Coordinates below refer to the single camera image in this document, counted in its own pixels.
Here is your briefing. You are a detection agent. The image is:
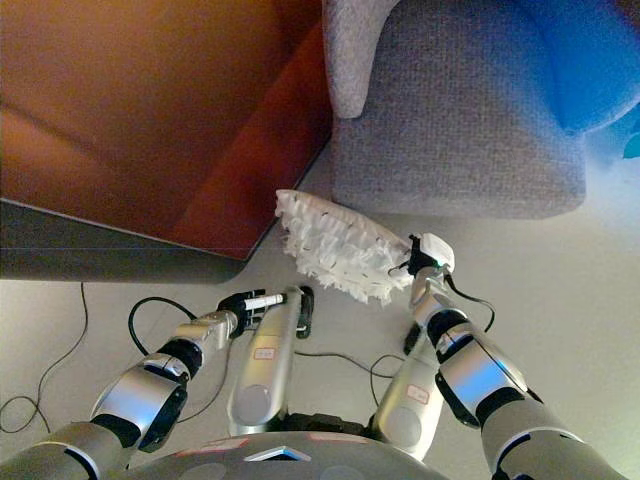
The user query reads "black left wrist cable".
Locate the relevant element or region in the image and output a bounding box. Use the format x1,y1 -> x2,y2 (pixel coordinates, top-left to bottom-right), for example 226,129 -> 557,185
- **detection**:
128,296 -> 199,359

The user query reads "black cable between legs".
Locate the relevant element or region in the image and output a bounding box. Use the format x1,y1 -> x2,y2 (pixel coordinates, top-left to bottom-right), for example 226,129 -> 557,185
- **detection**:
293,349 -> 407,412

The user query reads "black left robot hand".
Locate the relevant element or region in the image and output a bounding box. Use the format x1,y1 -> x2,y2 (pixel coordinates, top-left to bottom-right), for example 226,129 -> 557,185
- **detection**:
217,288 -> 289,335

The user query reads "brown wooden cabinet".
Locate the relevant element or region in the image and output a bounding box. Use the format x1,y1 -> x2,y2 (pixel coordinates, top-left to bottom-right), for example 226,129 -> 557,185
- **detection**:
0,0 -> 335,287

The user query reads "grey robot torso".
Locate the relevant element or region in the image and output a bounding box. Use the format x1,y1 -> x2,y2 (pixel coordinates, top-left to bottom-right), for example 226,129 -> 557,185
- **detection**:
124,430 -> 451,480

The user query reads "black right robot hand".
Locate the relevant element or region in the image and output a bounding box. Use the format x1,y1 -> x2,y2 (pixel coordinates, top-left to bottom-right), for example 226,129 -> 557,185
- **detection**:
388,230 -> 458,282

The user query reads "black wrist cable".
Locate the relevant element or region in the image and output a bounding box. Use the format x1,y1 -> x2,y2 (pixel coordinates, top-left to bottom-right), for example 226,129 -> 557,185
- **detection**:
443,272 -> 497,335
128,296 -> 199,359

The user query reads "grey fabric tub armchair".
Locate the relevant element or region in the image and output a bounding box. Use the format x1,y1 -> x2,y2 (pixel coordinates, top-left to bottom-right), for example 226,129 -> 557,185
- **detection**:
322,0 -> 640,222

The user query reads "silver robot leg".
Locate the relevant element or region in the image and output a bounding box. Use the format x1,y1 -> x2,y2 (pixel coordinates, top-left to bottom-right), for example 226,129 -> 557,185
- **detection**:
226,283 -> 316,437
371,287 -> 447,462

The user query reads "white fringed throw pillow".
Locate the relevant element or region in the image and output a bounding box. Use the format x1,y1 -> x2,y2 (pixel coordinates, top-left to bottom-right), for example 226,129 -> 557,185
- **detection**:
274,188 -> 417,308

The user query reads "thin black floor cable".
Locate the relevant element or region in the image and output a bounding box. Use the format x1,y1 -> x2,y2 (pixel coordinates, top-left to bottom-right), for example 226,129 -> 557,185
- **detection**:
0,281 -> 90,434

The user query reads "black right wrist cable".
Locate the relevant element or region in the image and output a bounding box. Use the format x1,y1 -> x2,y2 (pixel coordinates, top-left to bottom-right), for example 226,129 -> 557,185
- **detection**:
443,272 -> 497,335

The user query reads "silver left robot leg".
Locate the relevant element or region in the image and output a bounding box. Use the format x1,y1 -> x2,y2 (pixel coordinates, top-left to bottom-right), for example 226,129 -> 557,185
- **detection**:
226,283 -> 316,437

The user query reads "silver right robot leg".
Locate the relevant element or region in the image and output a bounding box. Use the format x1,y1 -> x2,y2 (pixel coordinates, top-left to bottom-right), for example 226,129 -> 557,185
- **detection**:
371,287 -> 447,462

